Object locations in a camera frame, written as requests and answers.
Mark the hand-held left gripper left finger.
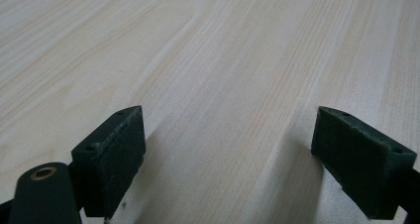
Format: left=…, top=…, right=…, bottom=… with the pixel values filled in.
left=70, top=105, right=147, bottom=219

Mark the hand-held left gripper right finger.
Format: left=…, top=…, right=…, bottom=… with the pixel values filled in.
left=310, top=106, right=418, bottom=220

